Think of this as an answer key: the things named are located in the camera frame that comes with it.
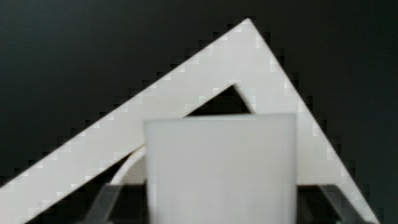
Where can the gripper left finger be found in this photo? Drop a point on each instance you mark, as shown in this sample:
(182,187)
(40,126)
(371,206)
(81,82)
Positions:
(120,206)

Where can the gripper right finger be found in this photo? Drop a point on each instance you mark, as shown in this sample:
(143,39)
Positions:
(325,207)

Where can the white stool leg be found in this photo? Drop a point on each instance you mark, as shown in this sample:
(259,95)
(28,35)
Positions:
(222,170)

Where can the white round stool seat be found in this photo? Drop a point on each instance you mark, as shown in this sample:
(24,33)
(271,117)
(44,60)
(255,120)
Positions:
(131,174)

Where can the white L-shaped fence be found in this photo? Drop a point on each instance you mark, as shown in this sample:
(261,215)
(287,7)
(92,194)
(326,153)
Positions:
(232,65)

